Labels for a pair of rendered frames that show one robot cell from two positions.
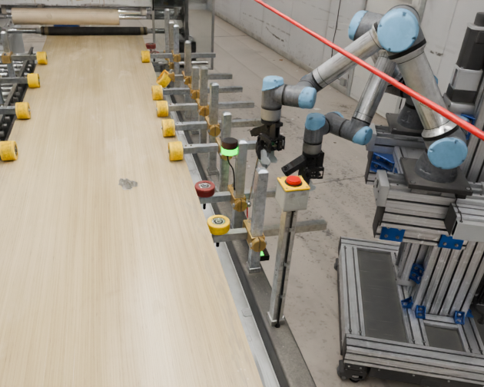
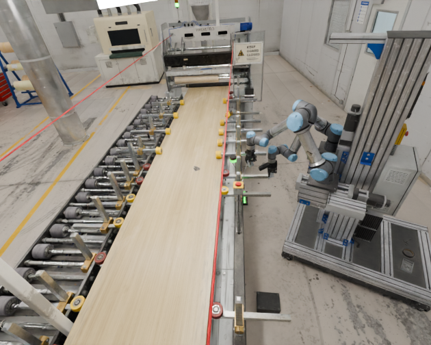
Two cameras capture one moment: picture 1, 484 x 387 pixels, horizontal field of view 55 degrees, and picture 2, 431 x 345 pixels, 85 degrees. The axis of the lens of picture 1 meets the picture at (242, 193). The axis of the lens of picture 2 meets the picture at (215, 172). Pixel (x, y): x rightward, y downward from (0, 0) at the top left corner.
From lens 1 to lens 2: 0.72 m
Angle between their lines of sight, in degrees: 21
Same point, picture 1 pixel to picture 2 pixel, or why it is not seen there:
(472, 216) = (334, 201)
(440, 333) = (333, 248)
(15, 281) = (150, 204)
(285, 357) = (237, 246)
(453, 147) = (319, 172)
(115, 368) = (170, 239)
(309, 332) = (276, 235)
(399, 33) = (294, 124)
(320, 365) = (276, 250)
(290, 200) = (235, 191)
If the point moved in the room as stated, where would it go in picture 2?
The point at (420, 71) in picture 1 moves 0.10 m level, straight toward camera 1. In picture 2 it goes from (305, 139) to (298, 145)
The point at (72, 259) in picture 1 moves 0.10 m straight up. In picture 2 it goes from (168, 198) to (166, 189)
